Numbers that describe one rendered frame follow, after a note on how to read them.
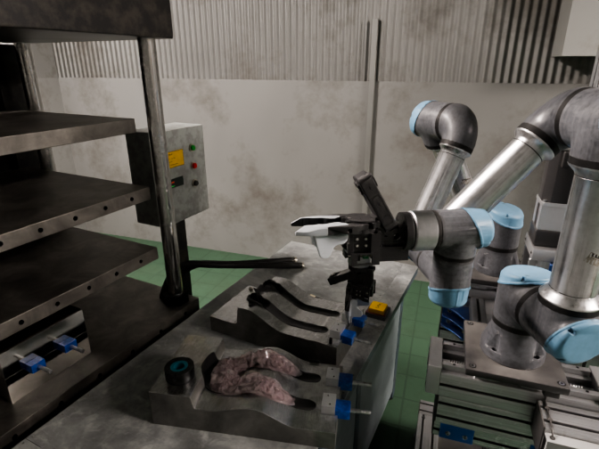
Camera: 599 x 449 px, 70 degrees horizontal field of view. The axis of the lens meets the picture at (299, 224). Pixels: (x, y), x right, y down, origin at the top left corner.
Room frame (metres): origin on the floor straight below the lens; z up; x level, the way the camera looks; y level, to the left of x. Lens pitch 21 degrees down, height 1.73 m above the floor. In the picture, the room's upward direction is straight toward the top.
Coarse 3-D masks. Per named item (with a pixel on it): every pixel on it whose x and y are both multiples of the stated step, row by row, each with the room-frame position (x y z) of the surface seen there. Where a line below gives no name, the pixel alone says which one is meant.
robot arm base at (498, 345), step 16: (496, 320) 0.90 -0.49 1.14; (480, 336) 0.94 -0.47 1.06; (496, 336) 0.88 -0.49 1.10; (512, 336) 0.86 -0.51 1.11; (528, 336) 0.85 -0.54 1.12; (496, 352) 0.87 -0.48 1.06; (512, 352) 0.85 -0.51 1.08; (528, 352) 0.84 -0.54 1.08; (544, 352) 0.86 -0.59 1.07; (528, 368) 0.83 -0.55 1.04
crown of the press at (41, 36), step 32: (0, 0) 1.10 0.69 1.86; (32, 0) 1.17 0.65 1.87; (64, 0) 1.25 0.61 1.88; (96, 0) 1.34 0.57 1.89; (128, 0) 1.44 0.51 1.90; (160, 0) 1.56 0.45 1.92; (0, 32) 1.28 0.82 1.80; (32, 32) 1.28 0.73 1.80; (64, 32) 1.28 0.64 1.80; (96, 32) 1.32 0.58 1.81; (128, 32) 1.43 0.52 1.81; (160, 32) 1.55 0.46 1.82
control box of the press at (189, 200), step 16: (144, 128) 1.81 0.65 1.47; (176, 128) 1.81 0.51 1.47; (192, 128) 1.88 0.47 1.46; (128, 144) 1.75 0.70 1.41; (144, 144) 1.71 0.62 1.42; (176, 144) 1.79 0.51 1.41; (192, 144) 1.87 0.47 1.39; (144, 160) 1.71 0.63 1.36; (176, 160) 1.78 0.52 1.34; (192, 160) 1.87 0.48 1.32; (144, 176) 1.72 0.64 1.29; (176, 176) 1.78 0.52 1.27; (192, 176) 1.86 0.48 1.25; (176, 192) 1.77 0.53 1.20; (192, 192) 1.85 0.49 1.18; (144, 208) 1.73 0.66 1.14; (176, 208) 1.76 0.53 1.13; (192, 208) 1.84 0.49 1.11; (176, 224) 1.82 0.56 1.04
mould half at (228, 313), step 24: (288, 288) 1.44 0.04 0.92; (216, 312) 1.37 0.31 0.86; (240, 312) 1.28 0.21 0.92; (264, 312) 1.27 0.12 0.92; (288, 312) 1.32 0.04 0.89; (240, 336) 1.28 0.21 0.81; (264, 336) 1.24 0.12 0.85; (288, 336) 1.19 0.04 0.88; (312, 336) 1.18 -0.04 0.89; (336, 360) 1.12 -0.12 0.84
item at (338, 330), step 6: (336, 324) 1.20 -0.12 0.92; (342, 324) 1.20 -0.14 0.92; (330, 330) 1.17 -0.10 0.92; (336, 330) 1.17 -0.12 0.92; (342, 330) 1.18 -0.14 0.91; (348, 330) 1.19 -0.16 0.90; (330, 336) 1.17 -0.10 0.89; (336, 336) 1.16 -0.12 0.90; (342, 336) 1.16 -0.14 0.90; (348, 336) 1.16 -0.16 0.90; (354, 336) 1.16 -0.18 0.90; (342, 342) 1.16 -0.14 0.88; (348, 342) 1.15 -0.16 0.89; (360, 342) 1.15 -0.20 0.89; (366, 342) 1.14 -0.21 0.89
